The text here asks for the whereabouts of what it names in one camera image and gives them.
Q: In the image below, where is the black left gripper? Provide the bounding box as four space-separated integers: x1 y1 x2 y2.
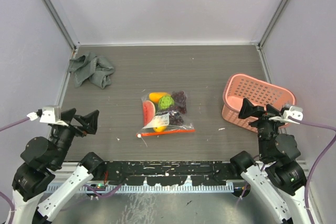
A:
52 107 99 167

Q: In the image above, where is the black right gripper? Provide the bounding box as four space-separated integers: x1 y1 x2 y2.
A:
238 97 289 158

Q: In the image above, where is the watermelon slice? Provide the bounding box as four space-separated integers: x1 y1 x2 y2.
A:
142 100 156 126

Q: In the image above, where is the orange mango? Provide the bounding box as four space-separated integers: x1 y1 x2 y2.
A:
149 92 170 103
153 125 167 133

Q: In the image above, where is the dark red grape bunch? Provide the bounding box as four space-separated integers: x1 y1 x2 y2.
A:
171 91 187 114

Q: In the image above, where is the clear zip top bag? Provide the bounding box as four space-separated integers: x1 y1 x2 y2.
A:
136 91 195 138

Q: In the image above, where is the green custard apple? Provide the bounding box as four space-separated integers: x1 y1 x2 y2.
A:
158 95 175 110

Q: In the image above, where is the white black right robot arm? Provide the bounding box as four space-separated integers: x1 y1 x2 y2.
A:
230 98 319 223

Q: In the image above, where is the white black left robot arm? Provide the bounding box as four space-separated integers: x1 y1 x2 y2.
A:
1 106 106 223

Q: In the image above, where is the pink plastic basket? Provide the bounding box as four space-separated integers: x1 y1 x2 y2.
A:
222 73 297 133

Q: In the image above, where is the green crumpled cloth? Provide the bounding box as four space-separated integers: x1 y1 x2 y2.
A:
67 52 115 89

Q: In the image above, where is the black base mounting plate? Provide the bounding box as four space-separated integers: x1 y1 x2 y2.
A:
75 160 262 187

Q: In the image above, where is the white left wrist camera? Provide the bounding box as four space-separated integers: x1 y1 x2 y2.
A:
39 105 69 126

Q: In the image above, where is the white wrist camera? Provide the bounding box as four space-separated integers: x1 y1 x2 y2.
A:
269 105 303 124
39 105 69 126

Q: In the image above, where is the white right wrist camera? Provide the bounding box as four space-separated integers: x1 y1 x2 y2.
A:
269 105 303 124

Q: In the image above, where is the aluminium front rail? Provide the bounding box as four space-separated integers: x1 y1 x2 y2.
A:
47 159 313 184

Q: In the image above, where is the aluminium left frame post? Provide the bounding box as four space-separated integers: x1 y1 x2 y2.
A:
42 0 79 51

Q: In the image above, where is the aluminium frame post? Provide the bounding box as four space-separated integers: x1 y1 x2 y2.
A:
257 0 290 50
42 0 79 51

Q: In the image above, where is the white slotted cable duct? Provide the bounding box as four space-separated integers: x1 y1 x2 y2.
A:
46 182 234 194

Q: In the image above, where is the aluminium right frame post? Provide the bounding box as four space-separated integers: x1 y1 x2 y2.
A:
257 0 290 50

